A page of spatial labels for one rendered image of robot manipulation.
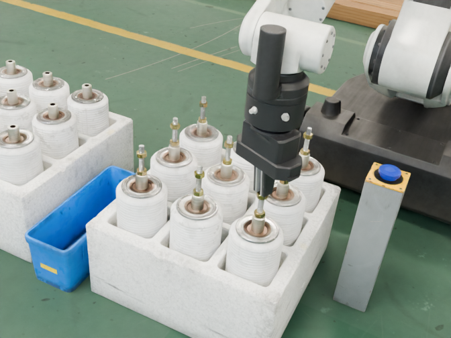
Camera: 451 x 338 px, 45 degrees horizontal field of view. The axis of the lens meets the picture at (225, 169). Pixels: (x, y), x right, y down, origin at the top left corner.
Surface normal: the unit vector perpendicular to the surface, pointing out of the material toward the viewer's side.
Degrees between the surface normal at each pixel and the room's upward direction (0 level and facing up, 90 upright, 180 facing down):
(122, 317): 0
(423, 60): 65
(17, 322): 0
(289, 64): 90
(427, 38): 47
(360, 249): 90
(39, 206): 90
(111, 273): 90
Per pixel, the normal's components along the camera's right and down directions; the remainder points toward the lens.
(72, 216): 0.90, 0.27
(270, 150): -0.75, 0.32
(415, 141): 0.08, -0.83
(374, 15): -0.48, 0.46
